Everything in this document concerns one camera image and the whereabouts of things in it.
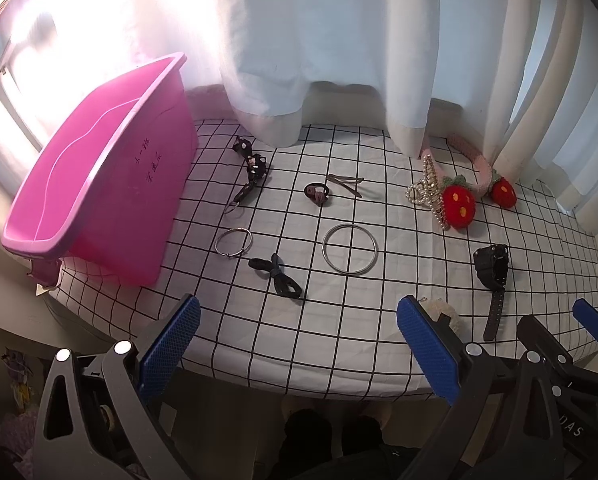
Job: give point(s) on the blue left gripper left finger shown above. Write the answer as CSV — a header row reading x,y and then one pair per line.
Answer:
x,y
163,344

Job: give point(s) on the white curtain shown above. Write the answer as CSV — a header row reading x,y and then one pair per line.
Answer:
x,y
522,74

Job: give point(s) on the pearl hair claw clip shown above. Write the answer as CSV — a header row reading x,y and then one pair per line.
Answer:
x,y
427,193

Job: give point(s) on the pink plastic tub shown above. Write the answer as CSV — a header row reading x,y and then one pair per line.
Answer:
x,y
107,186

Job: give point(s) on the cream fluffy pompom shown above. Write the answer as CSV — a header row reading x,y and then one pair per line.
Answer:
x,y
439,323

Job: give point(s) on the large silver bangle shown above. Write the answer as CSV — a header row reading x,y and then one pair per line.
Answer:
x,y
348,269

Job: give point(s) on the brown hair clip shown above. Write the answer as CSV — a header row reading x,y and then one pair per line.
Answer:
x,y
341,180
352,189

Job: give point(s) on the black wrist watch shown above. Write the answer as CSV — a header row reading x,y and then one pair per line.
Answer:
x,y
491,266

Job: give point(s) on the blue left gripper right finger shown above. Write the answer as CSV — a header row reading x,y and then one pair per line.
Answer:
x,y
436,360

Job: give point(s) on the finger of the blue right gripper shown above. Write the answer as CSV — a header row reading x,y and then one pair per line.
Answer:
x,y
587,316

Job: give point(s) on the small silver bangle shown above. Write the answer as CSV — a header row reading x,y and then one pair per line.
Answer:
x,y
233,243

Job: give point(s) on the pink strawberry headband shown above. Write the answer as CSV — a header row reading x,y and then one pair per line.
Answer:
x,y
459,196

